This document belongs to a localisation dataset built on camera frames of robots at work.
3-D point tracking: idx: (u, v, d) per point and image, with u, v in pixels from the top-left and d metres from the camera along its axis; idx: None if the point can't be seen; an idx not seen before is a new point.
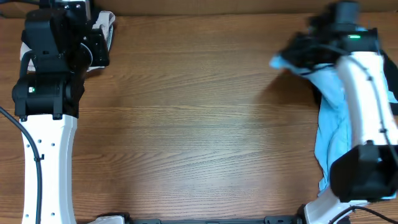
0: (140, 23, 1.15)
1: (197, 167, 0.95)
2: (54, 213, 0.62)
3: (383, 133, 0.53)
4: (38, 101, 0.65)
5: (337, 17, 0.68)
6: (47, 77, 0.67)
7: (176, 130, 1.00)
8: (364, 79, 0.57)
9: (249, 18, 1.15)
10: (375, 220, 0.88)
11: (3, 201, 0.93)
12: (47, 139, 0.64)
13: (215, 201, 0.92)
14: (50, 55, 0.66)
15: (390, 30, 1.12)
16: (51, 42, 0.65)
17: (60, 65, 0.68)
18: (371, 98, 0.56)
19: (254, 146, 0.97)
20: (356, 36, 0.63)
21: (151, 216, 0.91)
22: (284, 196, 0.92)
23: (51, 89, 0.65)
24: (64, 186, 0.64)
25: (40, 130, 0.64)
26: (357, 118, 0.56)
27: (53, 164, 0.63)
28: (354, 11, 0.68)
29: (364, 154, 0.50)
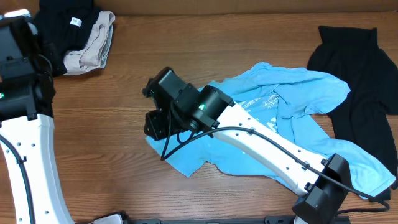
0: (141, 23, 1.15)
1: (197, 167, 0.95)
2: (47, 211, 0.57)
3: (308, 168, 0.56)
4: (10, 105, 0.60)
5: (169, 97, 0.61)
6: (14, 81, 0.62)
7: None
8: (247, 135, 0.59)
9: (249, 18, 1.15)
10: (375, 220, 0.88)
11: (2, 201, 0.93)
12: (26, 140, 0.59)
13: (214, 201, 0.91)
14: (15, 60, 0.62)
15: (390, 30, 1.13)
16: (13, 46, 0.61)
17: (26, 69, 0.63)
18: (272, 148, 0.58)
19: None
20: (204, 106, 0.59)
21: (151, 216, 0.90)
22: (285, 196, 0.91)
23: (20, 91, 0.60)
24: (53, 186, 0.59)
25: (18, 132, 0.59)
26: (278, 170, 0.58)
27: (37, 164, 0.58)
28: (173, 79, 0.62)
29: (310, 201, 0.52)
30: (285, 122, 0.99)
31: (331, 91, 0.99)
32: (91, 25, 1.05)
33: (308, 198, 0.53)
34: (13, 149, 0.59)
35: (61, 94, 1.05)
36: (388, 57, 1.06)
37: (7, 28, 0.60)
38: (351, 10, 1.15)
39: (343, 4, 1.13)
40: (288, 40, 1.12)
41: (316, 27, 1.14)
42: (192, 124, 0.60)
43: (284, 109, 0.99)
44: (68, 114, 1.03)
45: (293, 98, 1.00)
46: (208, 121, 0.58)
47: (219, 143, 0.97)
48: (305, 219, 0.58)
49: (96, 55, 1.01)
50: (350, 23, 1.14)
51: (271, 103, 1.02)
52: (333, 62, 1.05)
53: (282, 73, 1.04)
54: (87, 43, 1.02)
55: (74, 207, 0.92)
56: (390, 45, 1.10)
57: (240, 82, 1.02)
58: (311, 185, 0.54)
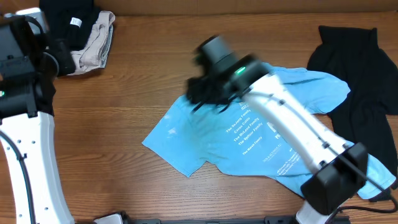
0: (141, 23, 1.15)
1: (197, 167, 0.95)
2: (47, 208, 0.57)
3: (326, 148, 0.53)
4: (10, 103, 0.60)
5: (211, 59, 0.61)
6: (15, 79, 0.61)
7: (180, 127, 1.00)
8: (277, 104, 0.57)
9: (249, 18, 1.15)
10: (376, 220, 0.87)
11: (3, 201, 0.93)
12: (27, 137, 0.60)
13: (214, 201, 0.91)
14: (15, 60, 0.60)
15: (390, 30, 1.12)
16: (13, 45, 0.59)
17: (25, 68, 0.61)
18: (296, 120, 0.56)
19: (256, 145, 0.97)
20: (242, 70, 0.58)
21: (151, 216, 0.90)
22: (285, 197, 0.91)
23: (20, 89, 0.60)
24: (53, 184, 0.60)
25: (18, 130, 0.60)
26: (296, 144, 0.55)
27: (37, 161, 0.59)
28: (221, 44, 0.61)
29: (326, 179, 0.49)
30: None
31: (329, 91, 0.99)
32: (90, 25, 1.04)
33: (322, 172, 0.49)
34: (14, 145, 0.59)
35: (61, 94, 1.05)
36: (388, 58, 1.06)
37: (8, 28, 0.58)
38: (352, 10, 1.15)
39: (344, 4, 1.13)
40: (287, 40, 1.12)
41: (316, 27, 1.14)
42: (226, 84, 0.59)
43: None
44: (68, 113, 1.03)
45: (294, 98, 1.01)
46: (242, 84, 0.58)
47: (220, 143, 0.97)
48: (314, 199, 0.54)
49: (96, 55, 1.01)
50: (350, 23, 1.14)
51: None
52: (333, 63, 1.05)
53: (281, 73, 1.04)
54: (87, 43, 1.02)
55: (74, 207, 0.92)
56: (390, 45, 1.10)
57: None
58: (326, 163, 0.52)
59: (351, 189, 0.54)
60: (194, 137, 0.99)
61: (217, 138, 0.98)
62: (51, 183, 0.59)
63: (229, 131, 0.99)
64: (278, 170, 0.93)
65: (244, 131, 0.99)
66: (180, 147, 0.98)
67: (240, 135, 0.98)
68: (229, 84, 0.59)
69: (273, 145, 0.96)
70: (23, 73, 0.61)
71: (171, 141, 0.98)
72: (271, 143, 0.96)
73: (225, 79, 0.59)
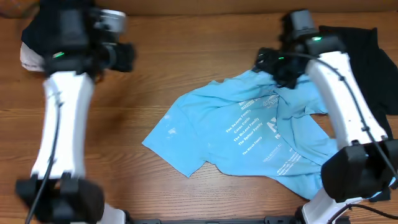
0: (141, 23, 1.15)
1: (198, 167, 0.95)
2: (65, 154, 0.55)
3: (365, 131, 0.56)
4: (62, 66, 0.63)
5: (294, 25, 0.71)
6: (69, 48, 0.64)
7: (180, 127, 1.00)
8: (336, 80, 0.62)
9: (249, 17, 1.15)
10: (376, 220, 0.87)
11: (3, 201, 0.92)
12: (68, 89, 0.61)
13: (214, 201, 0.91)
14: (73, 36, 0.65)
15: (390, 30, 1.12)
16: (76, 25, 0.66)
17: (79, 42, 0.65)
18: (348, 98, 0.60)
19: (257, 145, 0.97)
20: (319, 38, 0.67)
21: (151, 216, 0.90)
22: (285, 197, 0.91)
23: (76, 55, 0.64)
24: (76, 140, 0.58)
25: (68, 84, 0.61)
26: (338, 117, 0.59)
27: (71, 112, 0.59)
28: (308, 18, 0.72)
29: (352, 155, 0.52)
30: (285, 122, 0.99)
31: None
32: None
33: (349, 148, 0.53)
34: (56, 94, 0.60)
35: None
36: (388, 57, 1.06)
37: (77, 15, 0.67)
38: (352, 9, 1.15)
39: (343, 4, 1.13)
40: None
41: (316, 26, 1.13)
42: (300, 45, 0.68)
43: (283, 109, 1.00)
44: None
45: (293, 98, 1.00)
46: (313, 50, 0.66)
47: (220, 143, 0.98)
48: (333, 177, 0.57)
49: None
50: (350, 22, 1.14)
51: (270, 103, 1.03)
52: None
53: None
54: None
55: None
56: (390, 45, 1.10)
57: (240, 83, 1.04)
58: (357, 142, 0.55)
59: (372, 187, 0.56)
60: (193, 136, 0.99)
61: (217, 138, 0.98)
62: (76, 135, 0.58)
63: (229, 131, 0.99)
64: (278, 170, 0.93)
65: (244, 131, 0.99)
66: (180, 147, 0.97)
67: (240, 135, 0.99)
68: (301, 46, 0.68)
69: (273, 145, 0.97)
70: (77, 46, 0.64)
71: (171, 141, 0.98)
72: (271, 143, 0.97)
73: (301, 41, 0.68)
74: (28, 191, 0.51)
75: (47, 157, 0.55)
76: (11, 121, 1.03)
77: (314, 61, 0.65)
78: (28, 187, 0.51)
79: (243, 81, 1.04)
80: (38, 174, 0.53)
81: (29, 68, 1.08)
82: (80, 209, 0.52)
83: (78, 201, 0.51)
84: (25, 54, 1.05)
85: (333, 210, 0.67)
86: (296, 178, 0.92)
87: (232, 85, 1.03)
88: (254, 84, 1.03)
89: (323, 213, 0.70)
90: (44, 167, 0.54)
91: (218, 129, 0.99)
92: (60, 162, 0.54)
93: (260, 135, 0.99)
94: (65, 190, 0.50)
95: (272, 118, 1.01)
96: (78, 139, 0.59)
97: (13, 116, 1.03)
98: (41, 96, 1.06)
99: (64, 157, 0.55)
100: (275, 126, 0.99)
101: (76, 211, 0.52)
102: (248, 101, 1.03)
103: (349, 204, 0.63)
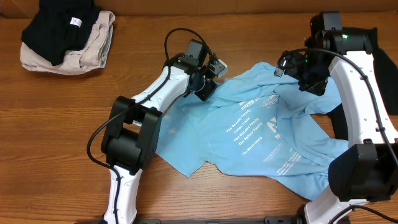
0: (141, 23, 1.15)
1: (199, 168, 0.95)
2: (159, 99, 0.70)
3: (379, 132, 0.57)
4: (178, 65, 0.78)
5: (324, 26, 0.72)
6: (186, 61, 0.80)
7: (181, 127, 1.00)
8: (357, 78, 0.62)
9: (249, 18, 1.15)
10: (376, 220, 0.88)
11: (3, 201, 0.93)
12: (177, 72, 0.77)
13: (214, 201, 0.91)
14: (191, 58, 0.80)
15: (392, 30, 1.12)
16: (197, 55, 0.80)
17: (193, 63, 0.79)
18: (367, 96, 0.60)
19: (257, 145, 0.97)
20: (347, 37, 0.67)
21: (151, 216, 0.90)
22: (285, 196, 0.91)
23: (188, 66, 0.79)
24: (163, 104, 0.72)
25: (177, 71, 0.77)
26: (355, 115, 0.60)
27: (172, 86, 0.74)
28: (337, 18, 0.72)
29: (364, 153, 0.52)
30: (285, 122, 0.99)
31: (329, 92, 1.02)
32: (91, 25, 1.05)
33: (362, 145, 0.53)
34: (168, 68, 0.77)
35: (62, 94, 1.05)
36: (389, 58, 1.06)
37: (201, 46, 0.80)
38: (352, 10, 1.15)
39: (343, 5, 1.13)
40: (288, 40, 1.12)
41: None
42: (326, 42, 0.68)
43: (281, 110, 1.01)
44: (67, 113, 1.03)
45: (293, 99, 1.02)
46: (339, 47, 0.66)
47: (220, 143, 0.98)
48: (340, 172, 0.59)
49: (96, 55, 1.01)
50: (350, 23, 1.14)
51: (268, 103, 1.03)
52: None
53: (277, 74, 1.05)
54: (87, 43, 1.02)
55: (74, 207, 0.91)
56: (390, 45, 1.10)
57: (240, 83, 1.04)
58: (369, 140, 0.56)
59: (378, 190, 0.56)
60: (194, 137, 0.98)
61: (217, 137, 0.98)
62: (167, 99, 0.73)
63: (229, 131, 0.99)
64: (278, 170, 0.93)
65: (244, 130, 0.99)
66: (181, 146, 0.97)
67: (240, 135, 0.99)
68: (328, 43, 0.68)
69: (273, 145, 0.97)
70: (191, 63, 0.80)
71: (171, 140, 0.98)
72: (271, 143, 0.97)
73: (329, 37, 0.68)
74: (121, 104, 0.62)
75: (146, 95, 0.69)
76: (10, 121, 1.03)
77: (338, 58, 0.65)
78: (125, 102, 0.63)
79: (242, 82, 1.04)
80: (135, 100, 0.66)
81: (27, 68, 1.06)
82: (146, 139, 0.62)
83: (148, 138, 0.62)
84: (25, 54, 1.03)
85: (336, 210, 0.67)
86: (296, 178, 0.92)
87: (232, 85, 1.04)
88: (254, 85, 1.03)
89: (326, 212, 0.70)
90: (140, 99, 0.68)
91: (218, 130, 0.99)
92: (153, 102, 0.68)
93: (259, 135, 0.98)
94: (150, 115, 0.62)
95: (270, 118, 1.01)
96: (165, 102, 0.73)
97: (13, 116, 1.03)
98: (41, 96, 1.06)
99: (157, 102, 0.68)
100: (275, 126, 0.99)
101: (141, 139, 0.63)
102: (248, 101, 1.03)
103: (352, 204, 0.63)
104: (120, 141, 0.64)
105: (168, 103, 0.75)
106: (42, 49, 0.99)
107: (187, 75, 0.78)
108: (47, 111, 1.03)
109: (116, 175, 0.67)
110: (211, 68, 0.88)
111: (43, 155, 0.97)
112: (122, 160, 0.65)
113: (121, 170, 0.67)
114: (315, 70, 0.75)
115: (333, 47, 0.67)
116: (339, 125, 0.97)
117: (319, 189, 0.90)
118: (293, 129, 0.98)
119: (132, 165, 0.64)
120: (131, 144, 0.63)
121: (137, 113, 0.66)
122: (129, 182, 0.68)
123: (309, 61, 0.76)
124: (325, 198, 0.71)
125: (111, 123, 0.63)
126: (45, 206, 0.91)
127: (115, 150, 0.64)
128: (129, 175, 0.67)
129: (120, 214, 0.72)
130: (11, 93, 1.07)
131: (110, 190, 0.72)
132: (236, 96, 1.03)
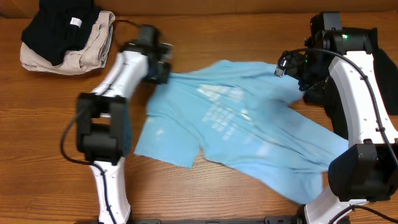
0: (141, 23, 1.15)
1: (197, 168, 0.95)
2: (121, 85, 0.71)
3: (379, 132, 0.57)
4: (131, 48, 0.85)
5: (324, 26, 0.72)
6: (140, 43, 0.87)
7: (164, 126, 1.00)
8: (357, 78, 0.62)
9: (249, 17, 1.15)
10: (375, 220, 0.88)
11: (3, 201, 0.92)
12: (130, 58, 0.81)
13: (214, 201, 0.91)
14: (143, 41, 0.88)
15: (392, 30, 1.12)
16: (148, 37, 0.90)
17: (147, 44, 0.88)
18: (366, 96, 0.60)
19: (243, 138, 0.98)
20: (347, 36, 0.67)
21: (151, 216, 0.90)
22: (272, 185, 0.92)
23: (142, 46, 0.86)
24: (127, 89, 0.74)
25: (132, 56, 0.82)
26: (354, 115, 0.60)
27: (129, 72, 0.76)
28: (337, 18, 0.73)
29: (363, 153, 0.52)
30: (267, 112, 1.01)
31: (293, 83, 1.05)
32: (91, 25, 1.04)
33: (362, 145, 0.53)
34: (121, 58, 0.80)
35: (62, 94, 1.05)
36: (389, 58, 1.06)
37: (150, 28, 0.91)
38: (352, 9, 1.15)
39: (342, 5, 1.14)
40: (288, 40, 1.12)
41: None
42: (326, 42, 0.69)
43: (250, 101, 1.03)
44: (68, 113, 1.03)
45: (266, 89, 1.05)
46: (339, 47, 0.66)
47: (207, 139, 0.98)
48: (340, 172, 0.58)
49: (96, 55, 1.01)
50: (350, 22, 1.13)
51: (237, 95, 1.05)
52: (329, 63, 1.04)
53: (241, 68, 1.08)
54: (87, 43, 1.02)
55: (74, 207, 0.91)
56: (390, 45, 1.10)
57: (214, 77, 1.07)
58: (369, 140, 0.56)
59: (379, 190, 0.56)
60: (171, 129, 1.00)
61: (203, 134, 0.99)
62: (128, 84, 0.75)
63: (206, 123, 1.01)
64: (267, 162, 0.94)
65: (227, 126, 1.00)
66: (168, 144, 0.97)
67: (226, 129, 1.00)
68: (328, 43, 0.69)
69: (259, 137, 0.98)
70: (143, 44, 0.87)
71: (160, 142, 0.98)
72: (257, 135, 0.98)
73: (328, 37, 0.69)
74: (83, 100, 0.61)
75: (106, 85, 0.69)
76: (10, 121, 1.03)
77: (337, 58, 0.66)
78: (86, 99, 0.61)
79: (209, 77, 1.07)
80: (96, 92, 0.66)
81: (27, 68, 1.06)
82: (117, 128, 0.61)
83: (119, 125, 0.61)
84: (25, 54, 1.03)
85: (336, 210, 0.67)
86: (285, 168, 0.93)
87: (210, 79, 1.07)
88: (222, 80, 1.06)
89: (326, 212, 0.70)
90: (103, 87, 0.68)
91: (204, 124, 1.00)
92: (116, 90, 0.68)
93: (236, 125, 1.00)
94: (115, 103, 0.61)
95: (243, 109, 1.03)
96: (128, 88, 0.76)
97: (13, 116, 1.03)
98: (41, 96, 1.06)
99: (119, 89, 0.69)
100: (250, 115, 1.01)
101: (112, 128, 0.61)
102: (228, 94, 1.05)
103: (352, 204, 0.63)
104: (94, 137, 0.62)
105: (130, 89, 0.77)
106: (42, 49, 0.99)
107: (144, 56, 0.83)
108: (47, 111, 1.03)
109: (99, 170, 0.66)
110: (162, 50, 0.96)
111: (43, 155, 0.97)
112: (101, 155, 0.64)
113: (102, 164, 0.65)
114: (315, 71, 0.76)
115: (333, 47, 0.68)
116: (339, 124, 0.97)
117: (300, 173, 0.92)
118: (275, 120, 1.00)
119: (112, 155, 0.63)
120: (104, 137, 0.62)
121: (103, 105, 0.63)
122: (113, 175, 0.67)
123: (309, 61, 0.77)
124: (325, 197, 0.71)
125: (78, 121, 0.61)
126: (45, 206, 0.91)
127: (91, 146, 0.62)
128: (111, 167, 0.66)
129: (114, 210, 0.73)
130: (11, 93, 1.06)
131: (97, 188, 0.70)
132: (206, 91, 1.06)
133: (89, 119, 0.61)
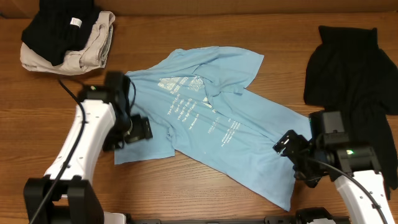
0: (141, 23, 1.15)
1: (196, 168, 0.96)
2: (81, 157, 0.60)
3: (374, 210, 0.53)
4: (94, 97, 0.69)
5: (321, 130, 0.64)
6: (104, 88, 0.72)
7: None
8: (369, 205, 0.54)
9: (249, 18, 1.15)
10: None
11: (3, 201, 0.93)
12: (94, 112, 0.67)
13: (214, 201, 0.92)
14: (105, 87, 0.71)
15: (392, 30, 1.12)
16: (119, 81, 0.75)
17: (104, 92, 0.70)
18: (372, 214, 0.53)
19: (212, 128, 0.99)
20: (352, 152, 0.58)
21: (151, 216, 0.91)
22: (250, 177, 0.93)
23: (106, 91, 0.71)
24: (92, 157, 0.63)
25: (91, 107, 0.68)
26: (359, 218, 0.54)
27: (89, 134, 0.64)
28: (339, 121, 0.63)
29: None
30: (227, 97, 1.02)
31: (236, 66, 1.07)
32: (91, 25, 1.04)
33: None
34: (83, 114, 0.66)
35: (61, 94, 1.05)
36: (388, 57, 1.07)
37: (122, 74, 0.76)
38: (352, 10, 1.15)
39: (344, 7, 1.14)
40: (287, 40, 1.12)
41: (316, 27, 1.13)
42: (329, 157, 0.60)
43: (209, 88, 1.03)
44: (68, 113, 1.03)
45: (219, 75, 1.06)
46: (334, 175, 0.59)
47: (180, 135, 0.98)
48: None
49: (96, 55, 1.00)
50: (350, 23, 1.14)
51: (196, 83, 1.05)
52: (333, 63, 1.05)
53: (196, 55, 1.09)
54: (87, 43, 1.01)
55: None
56: (390, 45, 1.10)
57: (165, 69, 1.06)
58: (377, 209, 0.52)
59: None
60: None
61: (175, 129, 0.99)
62: (92, 152, 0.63)
63: (170, 113, 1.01)
64: (239, 150, 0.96)
65: (196, 117, 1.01)
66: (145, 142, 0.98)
67: (194, 120, 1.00)
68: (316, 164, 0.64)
69: (227, 126, 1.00)
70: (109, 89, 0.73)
71: (136, 143, 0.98)
72: (226, 124, 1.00)
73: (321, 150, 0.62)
74: (32, 191, 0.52)
75: (62, 162, 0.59)
76: (10, 121, 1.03)
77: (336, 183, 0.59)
78: (36, 186, 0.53)
79: (165, 67, 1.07)
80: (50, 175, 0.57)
81: (27, 69, 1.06)
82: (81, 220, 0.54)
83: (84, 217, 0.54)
84: (25, 54, 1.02)
85: (366, 203, 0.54)
86: (257, 155, 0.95)
87: (166, 70, 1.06)
88: (179, 71, 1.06)
89: None
90: (56, 172, 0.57)
91: (175, 118, 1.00)
92: (73, 168, 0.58)
93: (199, 114, 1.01)
94: (71, 190, 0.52)
95: (204, 98, 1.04)
96: (91, 154, 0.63)
97: (13, 116, 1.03)
98: (41, 96, 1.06)
99: (79, 167, 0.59)
100: (211, 102, 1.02)
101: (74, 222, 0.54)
102: (189, 84, 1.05)
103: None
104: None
105: (94, 155, 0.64)
106: (42, 49, 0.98)
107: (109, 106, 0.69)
108: (48, 111, 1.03)
109: None
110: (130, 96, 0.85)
111: (43, 156, 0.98)
112: None
113: None
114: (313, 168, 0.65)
115: (337, 163, 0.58)
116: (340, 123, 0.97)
117: (263, 157, 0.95)
118: (237, 106, 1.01)
119: None
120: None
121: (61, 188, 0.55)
122: None
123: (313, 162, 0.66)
124: None
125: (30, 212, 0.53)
126: None
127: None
128: None
129: None
130: (11, 93, 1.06)
131: None
132: (166, 84, 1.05)
133: (37, 216, 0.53)
